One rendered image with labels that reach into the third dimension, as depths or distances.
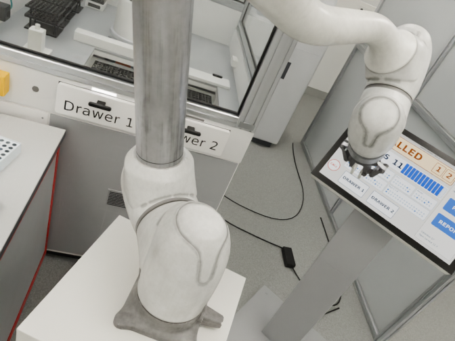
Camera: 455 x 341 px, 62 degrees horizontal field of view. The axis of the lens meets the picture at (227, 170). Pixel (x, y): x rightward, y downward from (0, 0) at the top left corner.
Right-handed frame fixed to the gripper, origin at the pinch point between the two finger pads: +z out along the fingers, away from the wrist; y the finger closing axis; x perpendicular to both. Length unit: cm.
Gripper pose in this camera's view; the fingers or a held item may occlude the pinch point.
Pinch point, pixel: (358, 169)
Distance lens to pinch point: 116.8
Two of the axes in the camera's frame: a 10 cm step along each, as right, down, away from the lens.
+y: -7.6, -5.6, 3.3
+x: -6.1, 7.9, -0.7
